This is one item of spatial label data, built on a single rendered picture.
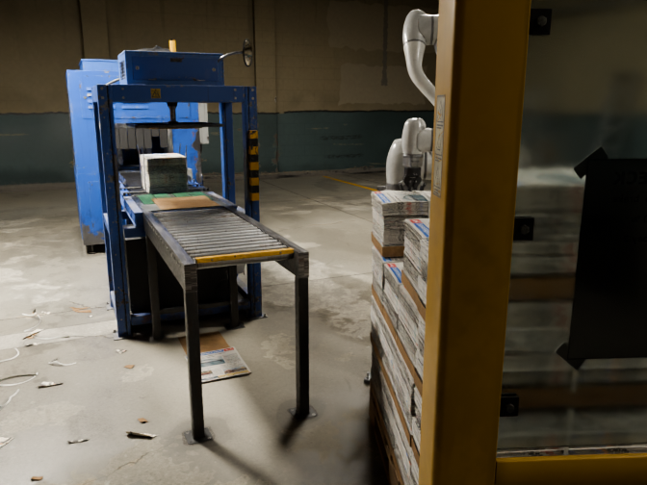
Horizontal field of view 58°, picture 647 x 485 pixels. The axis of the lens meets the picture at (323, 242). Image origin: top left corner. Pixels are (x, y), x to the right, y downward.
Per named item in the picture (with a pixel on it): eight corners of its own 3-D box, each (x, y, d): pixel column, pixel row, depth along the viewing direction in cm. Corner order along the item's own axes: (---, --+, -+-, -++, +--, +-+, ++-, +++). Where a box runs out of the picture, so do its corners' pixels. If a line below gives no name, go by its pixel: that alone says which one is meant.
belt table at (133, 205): (238, 219, 382) (238, 204, 380) (135, 227, 357) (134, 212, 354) (213, 203, 444) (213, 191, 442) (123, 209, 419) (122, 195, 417)
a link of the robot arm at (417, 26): (402, 38, 264) (433, 37, 263) (403, 3, 269) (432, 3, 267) (401, 54, 277) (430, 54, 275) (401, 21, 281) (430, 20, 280)
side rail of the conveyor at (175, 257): (197, 291, 242) (195, 263, 239) (184, 293, 240) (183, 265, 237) (152, 229, 361) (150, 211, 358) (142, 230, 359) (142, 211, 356)
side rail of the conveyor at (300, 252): (310, 277, 261) (309, 251, 259) (298, 278, 259) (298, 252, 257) (231, 223, 381) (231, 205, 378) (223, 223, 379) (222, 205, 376)
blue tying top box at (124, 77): (224, 86, 372) (223, 53, 368) (126, 85, 349) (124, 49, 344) (209, 88, 413) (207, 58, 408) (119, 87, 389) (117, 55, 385)
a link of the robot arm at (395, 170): (385, 180, 298) (386, 137, 293) (422, 181, 296) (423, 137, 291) (385, 185, 282) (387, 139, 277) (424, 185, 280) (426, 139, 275)
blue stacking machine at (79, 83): (215, 243, 619) (206, 38, 571) (84, 256, 568) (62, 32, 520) (188, 218, 753) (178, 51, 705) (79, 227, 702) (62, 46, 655)
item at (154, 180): (189, 191, 438) (187, 156, 432) (147, 193, 426) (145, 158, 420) (179, 185, 472) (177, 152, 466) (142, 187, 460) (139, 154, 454)
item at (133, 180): (213, 203, 446) (212, 190, 443) (124, 209, 420) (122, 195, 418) (176, 180, 582) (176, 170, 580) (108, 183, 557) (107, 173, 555)
